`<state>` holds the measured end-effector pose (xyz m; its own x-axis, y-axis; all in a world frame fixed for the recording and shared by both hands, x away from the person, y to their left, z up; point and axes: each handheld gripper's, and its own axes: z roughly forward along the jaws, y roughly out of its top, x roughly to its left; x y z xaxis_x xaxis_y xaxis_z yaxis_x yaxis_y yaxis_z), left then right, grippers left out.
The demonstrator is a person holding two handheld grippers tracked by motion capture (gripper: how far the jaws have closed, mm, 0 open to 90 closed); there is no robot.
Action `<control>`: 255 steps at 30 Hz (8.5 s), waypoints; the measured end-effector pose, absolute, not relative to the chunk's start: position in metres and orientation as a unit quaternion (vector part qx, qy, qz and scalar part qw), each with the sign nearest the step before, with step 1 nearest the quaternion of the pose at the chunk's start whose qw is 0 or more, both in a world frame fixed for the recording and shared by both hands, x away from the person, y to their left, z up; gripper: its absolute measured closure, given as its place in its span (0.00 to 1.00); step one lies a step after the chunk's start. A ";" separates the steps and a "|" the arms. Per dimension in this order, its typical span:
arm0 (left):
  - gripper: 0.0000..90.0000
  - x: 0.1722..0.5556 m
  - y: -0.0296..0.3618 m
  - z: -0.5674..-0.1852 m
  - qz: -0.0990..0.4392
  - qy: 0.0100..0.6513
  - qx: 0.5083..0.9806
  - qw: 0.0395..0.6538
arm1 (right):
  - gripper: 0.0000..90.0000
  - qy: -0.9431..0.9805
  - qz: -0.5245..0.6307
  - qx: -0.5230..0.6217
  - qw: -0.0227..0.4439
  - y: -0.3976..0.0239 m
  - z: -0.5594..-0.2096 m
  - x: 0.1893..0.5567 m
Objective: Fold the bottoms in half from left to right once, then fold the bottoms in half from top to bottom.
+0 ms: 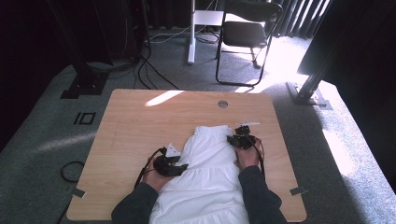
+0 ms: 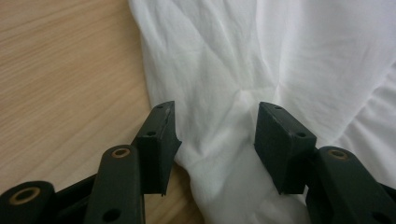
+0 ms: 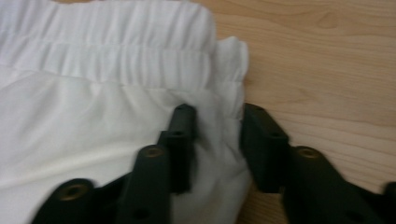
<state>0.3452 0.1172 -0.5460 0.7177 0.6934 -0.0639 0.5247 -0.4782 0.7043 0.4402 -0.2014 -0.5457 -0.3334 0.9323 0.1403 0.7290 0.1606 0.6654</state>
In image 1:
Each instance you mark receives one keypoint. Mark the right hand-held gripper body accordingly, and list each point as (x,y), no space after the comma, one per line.
(244,140)

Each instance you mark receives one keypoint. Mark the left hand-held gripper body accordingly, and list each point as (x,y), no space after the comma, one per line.
(165,165)

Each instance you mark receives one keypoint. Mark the white tiered skirt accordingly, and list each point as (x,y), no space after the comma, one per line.
(207,174)

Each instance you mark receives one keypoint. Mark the person's right hand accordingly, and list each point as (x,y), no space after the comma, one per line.
(247,158)

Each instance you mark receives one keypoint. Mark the person's left hand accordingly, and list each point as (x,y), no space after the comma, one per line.
(155,182)

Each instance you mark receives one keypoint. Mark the round grey table grommet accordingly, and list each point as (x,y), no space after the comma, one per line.
(223,104)

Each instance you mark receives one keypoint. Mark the grey tape piece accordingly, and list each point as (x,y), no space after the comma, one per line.
(298,190)
(78,192)

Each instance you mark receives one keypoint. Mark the aluminium profile stand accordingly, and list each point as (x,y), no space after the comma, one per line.
(311,84)

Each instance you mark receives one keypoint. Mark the black folding chair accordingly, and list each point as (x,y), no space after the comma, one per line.
(244,34)

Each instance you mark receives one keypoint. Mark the white desk leg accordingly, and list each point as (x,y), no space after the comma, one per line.
(192,40)

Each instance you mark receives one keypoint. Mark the black stand with base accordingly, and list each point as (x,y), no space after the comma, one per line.
(84,74)

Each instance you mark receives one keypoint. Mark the pleated curtain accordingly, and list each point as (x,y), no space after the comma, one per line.
(295,18)

